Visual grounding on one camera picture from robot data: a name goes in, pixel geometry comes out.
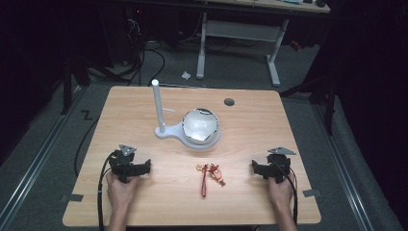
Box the person's right hand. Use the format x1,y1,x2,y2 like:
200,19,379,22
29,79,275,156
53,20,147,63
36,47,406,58
268,172,297,210

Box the red strap figure keychain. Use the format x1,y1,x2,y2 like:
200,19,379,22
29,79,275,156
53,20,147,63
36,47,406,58
195,163,227,198

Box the white-legged wooden desk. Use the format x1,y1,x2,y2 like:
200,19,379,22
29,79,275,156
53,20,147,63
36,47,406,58
195,0,332,88

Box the grey tape piece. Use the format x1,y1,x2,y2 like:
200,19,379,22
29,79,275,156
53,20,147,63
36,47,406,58
301,189,322,198
60,193,85,204

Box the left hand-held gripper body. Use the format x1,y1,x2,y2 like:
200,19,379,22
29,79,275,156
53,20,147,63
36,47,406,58
108,143,140,184

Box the metal floor rail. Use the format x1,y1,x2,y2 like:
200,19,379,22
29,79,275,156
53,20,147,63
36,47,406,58
311,103,375,231
0,85,89,231

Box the white stand with post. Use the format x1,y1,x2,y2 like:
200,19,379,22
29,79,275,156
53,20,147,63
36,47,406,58
150,78,222,150

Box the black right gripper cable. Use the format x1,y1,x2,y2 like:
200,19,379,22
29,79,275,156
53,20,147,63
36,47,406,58
271,160,299,225

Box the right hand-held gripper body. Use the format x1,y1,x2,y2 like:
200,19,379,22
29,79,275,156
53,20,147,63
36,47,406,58
264,146,297,184

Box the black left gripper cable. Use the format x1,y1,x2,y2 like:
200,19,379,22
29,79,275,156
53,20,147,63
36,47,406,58
96,151,117,231

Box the person's left hand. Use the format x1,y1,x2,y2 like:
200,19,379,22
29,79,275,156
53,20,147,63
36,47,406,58
106,170,140,210

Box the black metal stand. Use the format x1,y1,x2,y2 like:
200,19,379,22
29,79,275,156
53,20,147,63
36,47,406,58
278,72,339,137
60,57,91,116

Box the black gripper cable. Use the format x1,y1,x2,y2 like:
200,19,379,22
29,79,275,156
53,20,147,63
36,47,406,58
96,151,117,231
271,160,299,225

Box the shiny silver bowl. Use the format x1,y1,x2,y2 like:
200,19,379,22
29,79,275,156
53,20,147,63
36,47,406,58
181,107,221,145

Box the bundle of black cables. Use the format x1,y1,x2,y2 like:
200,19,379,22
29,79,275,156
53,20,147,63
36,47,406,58
86,17,166,88

